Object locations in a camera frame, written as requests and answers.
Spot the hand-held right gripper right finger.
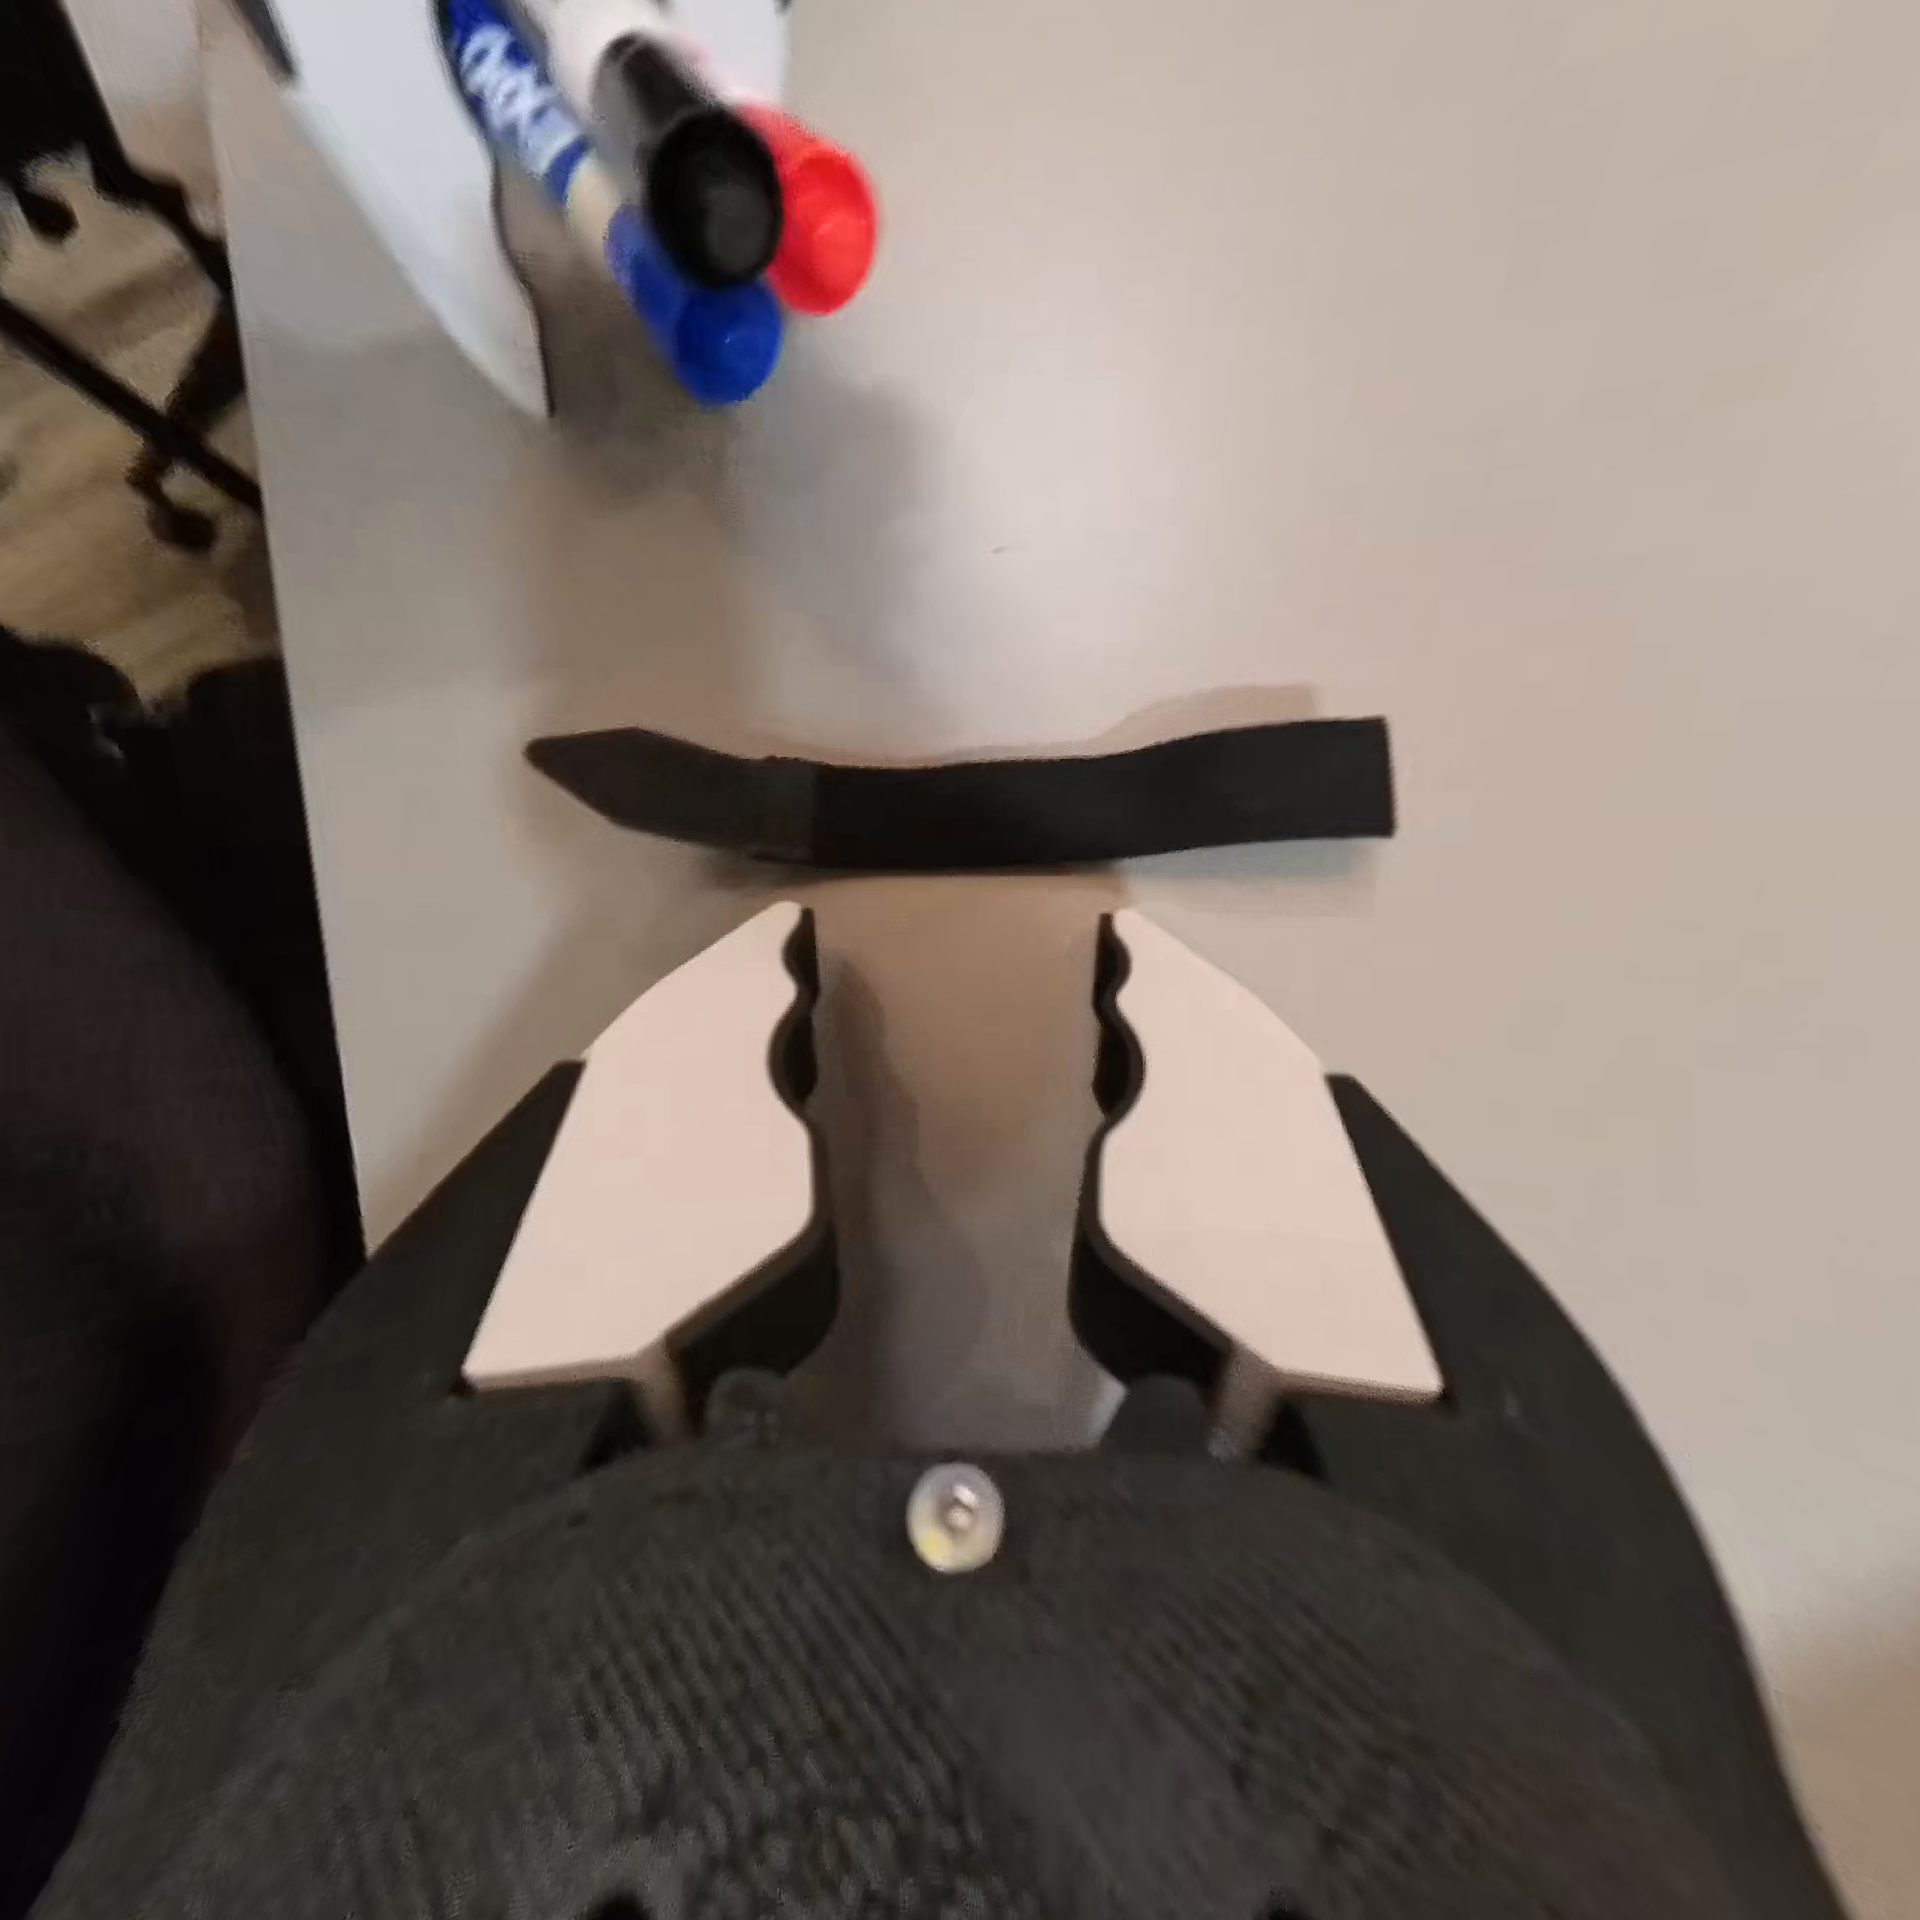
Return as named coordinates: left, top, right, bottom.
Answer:
left=1067, top=903, right=1447, bottom=1459

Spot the black hook-and-loop strap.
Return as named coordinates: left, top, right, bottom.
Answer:
left=524, top=715, right=1396, bottom=869

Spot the blue dry erase marker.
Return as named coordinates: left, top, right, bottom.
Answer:
left=433, top=0, right=783, bottom=406

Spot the red dry erase marker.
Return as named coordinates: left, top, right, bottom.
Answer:
left=737, top=104, right=880, bottom=314

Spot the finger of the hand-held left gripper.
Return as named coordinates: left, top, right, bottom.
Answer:
left=280, top=0, right=561, bottom=421

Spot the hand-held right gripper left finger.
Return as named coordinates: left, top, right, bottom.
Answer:
left=460, top=899, right=844, bottom=1421

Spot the black dry erase marker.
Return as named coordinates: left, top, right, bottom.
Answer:
left=579, top=0, right=783, bottom=291

